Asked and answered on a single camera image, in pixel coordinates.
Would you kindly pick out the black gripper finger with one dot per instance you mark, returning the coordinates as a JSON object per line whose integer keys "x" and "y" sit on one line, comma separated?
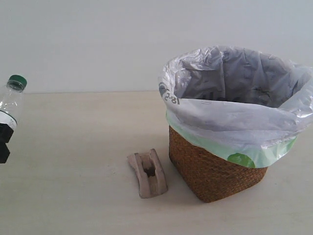
{"x": 6, "y": 133}
{"x": 4, "y": 153}

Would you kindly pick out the white plastic bin liner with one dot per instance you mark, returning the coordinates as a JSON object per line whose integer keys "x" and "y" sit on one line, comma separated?
{"x": 242, "y": 105}

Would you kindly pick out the woven brown wicker basket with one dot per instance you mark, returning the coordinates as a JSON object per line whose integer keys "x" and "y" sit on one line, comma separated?
{"x": 209, "y": 177}

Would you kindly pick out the green label water bottle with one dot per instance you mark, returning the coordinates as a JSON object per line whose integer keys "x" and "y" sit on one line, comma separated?
{"x": 11, "y": 100}

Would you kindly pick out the beige paper pulp packaging piece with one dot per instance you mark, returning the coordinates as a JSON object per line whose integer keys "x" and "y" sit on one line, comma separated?
{"x": 149, "y": 172}

